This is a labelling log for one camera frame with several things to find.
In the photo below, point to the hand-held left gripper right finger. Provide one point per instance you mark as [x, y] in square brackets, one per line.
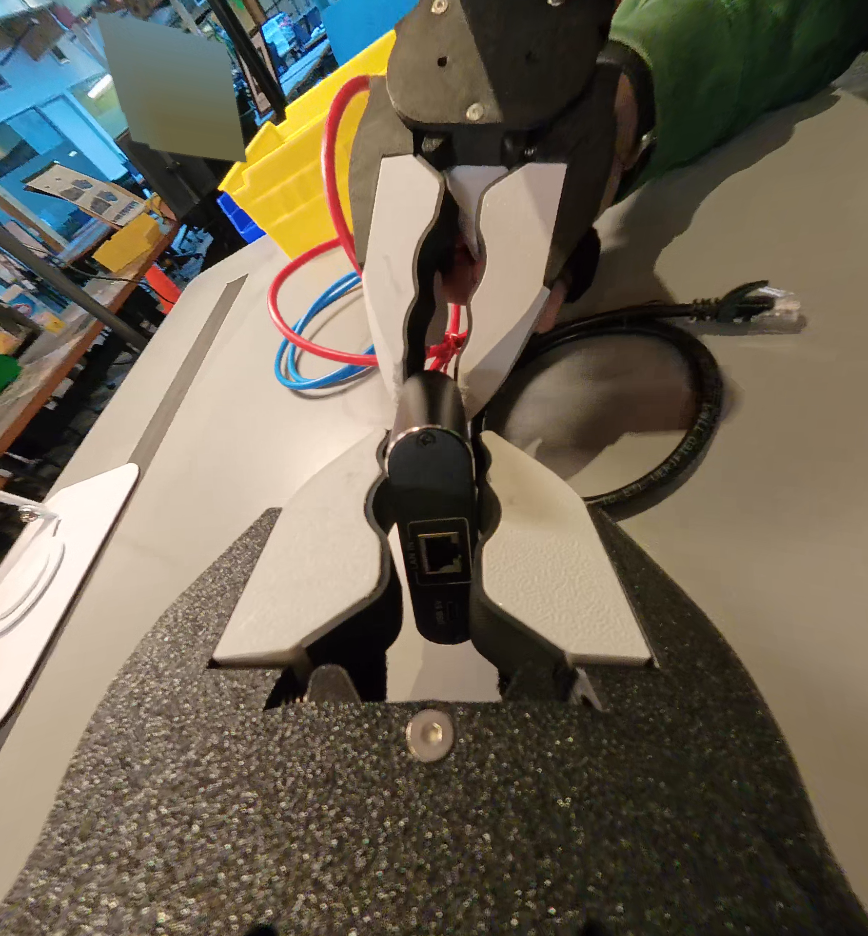
[558, 570]

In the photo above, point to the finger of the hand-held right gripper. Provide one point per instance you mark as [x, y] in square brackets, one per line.
[522, 241]
[394, 241]

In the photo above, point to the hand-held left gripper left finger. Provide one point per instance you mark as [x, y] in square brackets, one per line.
[309, 570]

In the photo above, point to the black ethernet port adapter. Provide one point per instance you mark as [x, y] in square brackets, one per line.
[434, 475]

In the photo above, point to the person's right forearm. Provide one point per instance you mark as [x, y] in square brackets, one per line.
[734, 66]

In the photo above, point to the person's right hand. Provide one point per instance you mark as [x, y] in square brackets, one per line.
[635, 117]

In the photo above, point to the large yellow storage bin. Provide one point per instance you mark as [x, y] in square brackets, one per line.
[309, 161]

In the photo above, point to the blue storage bin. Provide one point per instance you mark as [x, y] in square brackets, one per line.
[240, 218]

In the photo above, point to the white lamp base plate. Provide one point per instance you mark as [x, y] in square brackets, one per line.
[53, 570]

